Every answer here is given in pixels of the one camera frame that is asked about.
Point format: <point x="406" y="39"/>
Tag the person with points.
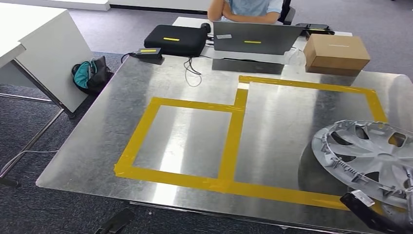
<point x="245" y="8"/>

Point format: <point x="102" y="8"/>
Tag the white panel desk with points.
<point x="58" y="58"/>

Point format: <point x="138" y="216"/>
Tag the teal and black backpack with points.
<point x="84" y="74"/>

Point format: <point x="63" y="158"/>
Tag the brown cardboard box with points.
<point x="335" y="48"/>

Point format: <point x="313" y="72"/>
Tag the black round object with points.
<point x="205" y="28"/>

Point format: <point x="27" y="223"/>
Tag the grey plastic wheel cover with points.
<point x="371" y="158"/>

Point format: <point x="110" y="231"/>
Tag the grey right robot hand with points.
<point x="403" y="216"/>

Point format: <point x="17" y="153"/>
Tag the steel table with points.
<point x="9" y="53"/>

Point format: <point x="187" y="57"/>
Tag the black office chair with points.
<point x="288" y="16"/>

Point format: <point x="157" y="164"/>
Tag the grey laptop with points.
<point x="274" y="35"/>

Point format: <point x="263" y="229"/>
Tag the black power adapter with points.
<point x="148" y="54"/>

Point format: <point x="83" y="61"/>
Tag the black flat device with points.
<point x="314" y="26"/>

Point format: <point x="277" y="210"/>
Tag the black case with yellow label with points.
<point x="180" y="45"/>

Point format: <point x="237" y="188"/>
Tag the steel workbench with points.
<point x="96" y="129"/>

